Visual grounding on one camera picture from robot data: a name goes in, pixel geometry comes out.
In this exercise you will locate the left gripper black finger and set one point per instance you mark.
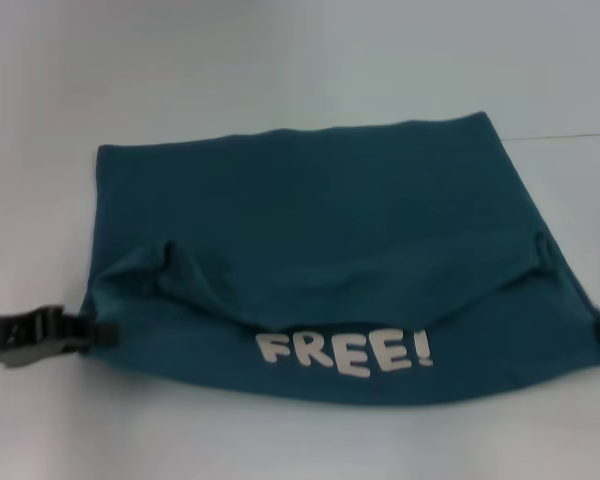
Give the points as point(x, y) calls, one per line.
point(102, 334)

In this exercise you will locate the blue-green short-sleeved shirt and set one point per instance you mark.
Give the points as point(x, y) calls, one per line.
point(330, 225)

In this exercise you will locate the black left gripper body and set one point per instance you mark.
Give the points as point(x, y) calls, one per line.
point(25, 335)

